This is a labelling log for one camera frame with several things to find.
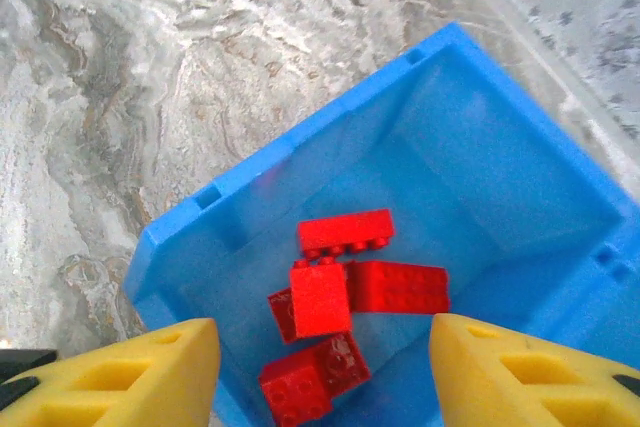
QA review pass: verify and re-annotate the blue three-compartment plastic bin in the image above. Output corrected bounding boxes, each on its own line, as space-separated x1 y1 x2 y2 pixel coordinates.
123 21 640 427

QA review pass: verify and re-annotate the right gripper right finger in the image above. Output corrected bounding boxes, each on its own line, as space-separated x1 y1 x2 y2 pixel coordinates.
430 313 640 427

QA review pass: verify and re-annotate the red lego brick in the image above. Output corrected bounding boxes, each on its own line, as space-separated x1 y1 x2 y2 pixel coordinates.
297 208 397 261
266 285 297 346
345 260 451 317
288 259 350 344
258 349 335 427

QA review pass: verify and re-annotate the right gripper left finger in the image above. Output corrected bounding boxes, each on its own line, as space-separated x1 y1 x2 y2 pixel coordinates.
0 317 222 427

